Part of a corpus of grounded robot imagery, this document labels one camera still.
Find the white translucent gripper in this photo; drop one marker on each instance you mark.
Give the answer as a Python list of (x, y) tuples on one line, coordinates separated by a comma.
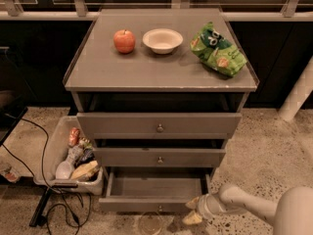
[(204, 207)]

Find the grey bottom drawer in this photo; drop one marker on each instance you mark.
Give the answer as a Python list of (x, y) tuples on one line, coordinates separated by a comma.
[(154, 189)]

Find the grey drawer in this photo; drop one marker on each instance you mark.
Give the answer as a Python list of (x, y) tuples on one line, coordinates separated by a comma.
[(154, 189), (159, 125), (159, 157)]

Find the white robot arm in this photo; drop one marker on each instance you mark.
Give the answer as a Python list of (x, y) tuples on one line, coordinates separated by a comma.
[(292, 215)]

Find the grey middle drawer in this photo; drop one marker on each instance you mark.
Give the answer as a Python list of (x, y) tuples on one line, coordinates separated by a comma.
[(159, 157)]

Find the grey top drawer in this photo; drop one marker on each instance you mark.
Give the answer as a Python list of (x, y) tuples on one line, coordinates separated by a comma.
[(159, 125)]

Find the grey wooden drawer cabinet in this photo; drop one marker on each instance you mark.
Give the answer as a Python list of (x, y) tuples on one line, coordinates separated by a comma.
[(101, 80)]

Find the yellow snack bag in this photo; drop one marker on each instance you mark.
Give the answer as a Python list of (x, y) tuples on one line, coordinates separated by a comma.
[(85, 171)]

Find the dark snack packet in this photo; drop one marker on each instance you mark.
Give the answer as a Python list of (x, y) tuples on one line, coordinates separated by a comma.
[(87, 157)]

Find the clear plastic bin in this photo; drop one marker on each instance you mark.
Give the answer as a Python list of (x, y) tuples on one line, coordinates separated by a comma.
[(56, 152)]

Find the clear plastic bottle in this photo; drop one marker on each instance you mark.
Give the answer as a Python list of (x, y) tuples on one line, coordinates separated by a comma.
[(66, 168)]

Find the red snack packet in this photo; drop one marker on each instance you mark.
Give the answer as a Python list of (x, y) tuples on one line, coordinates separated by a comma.
[(73, 136)]

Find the black metal stand leg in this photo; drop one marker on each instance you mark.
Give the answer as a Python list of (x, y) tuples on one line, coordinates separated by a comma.
[(38, 219)]

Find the green chip bag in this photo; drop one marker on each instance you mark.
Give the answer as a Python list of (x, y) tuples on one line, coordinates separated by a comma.
[(217, 52)]

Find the white paper bowl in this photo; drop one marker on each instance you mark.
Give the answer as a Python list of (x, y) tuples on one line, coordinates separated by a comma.
[(162, 40)]

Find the red apple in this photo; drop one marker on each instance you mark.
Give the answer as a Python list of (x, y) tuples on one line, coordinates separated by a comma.
[(124, 41)]

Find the red white floor object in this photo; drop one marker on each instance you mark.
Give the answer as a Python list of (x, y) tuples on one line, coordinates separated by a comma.
[(8, 172)]

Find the white diagonal post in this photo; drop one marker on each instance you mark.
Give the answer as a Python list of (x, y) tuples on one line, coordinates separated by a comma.
[(299, 93)]

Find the white railing frame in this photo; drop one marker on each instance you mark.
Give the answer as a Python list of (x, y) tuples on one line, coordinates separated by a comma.
[(87, 10)]

